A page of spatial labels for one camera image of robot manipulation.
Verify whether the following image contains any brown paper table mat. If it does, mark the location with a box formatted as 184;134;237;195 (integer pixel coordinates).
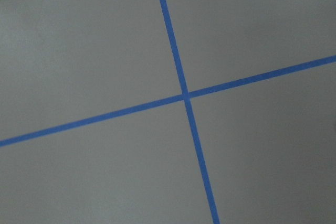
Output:
1;0;335;223

